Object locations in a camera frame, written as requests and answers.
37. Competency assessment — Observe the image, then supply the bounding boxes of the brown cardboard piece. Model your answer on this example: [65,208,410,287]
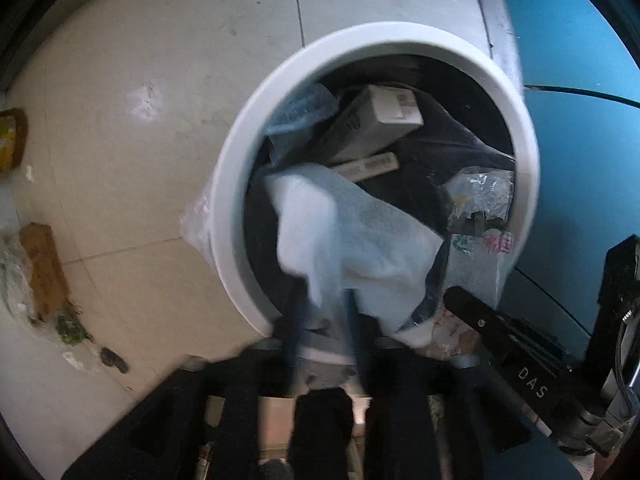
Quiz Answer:
[18,222,71,322]

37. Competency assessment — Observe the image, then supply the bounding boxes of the green vegetable scraps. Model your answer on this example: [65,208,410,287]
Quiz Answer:
[52,305,95,347]

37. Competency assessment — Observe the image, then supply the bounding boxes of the printed clear plastic bag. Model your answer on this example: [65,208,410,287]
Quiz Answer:
[429,229,517,367]

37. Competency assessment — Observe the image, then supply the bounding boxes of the yellow packet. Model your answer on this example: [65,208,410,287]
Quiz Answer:
[0,108,28,176]

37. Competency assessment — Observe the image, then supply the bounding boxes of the blue cabinet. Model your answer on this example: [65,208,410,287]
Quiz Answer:
[487,0,640,366]

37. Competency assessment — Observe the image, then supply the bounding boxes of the black bin liner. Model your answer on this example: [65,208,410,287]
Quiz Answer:
[244,52,517,322]

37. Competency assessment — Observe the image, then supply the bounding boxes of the crumpled clear plastic wrapper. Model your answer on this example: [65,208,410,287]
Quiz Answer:
[440,165,516,237]

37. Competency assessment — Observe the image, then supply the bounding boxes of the dark scrap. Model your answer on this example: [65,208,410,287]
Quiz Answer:
[100,347,130,375]

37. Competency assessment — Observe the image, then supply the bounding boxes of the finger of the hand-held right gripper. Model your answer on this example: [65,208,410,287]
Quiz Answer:
[444,286,602,437]

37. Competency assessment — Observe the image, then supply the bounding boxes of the white tissue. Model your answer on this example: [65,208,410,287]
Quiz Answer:
[262,162,447,352]

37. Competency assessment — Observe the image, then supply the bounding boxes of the crumpled clear plastic film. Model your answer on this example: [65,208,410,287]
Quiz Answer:
[0,232,32,318]

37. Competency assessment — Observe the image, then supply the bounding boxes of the bluish clear plastic bag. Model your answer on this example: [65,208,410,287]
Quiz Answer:
[262,82,337,162]

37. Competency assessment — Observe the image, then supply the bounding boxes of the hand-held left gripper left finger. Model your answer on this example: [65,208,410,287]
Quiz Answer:
[62,280,307,480]

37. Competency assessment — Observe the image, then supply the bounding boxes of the grey cardboard box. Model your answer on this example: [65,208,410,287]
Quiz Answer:
[310,85,424,167]

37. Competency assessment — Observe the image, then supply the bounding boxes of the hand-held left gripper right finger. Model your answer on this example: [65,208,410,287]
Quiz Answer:
[344,289,532,480]

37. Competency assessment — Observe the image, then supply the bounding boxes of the white round trash bin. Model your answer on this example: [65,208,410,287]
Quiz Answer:
[210,21,542,342]

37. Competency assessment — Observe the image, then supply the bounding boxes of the narrow brown box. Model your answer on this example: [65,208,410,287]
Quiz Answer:
[330,152,400,184]

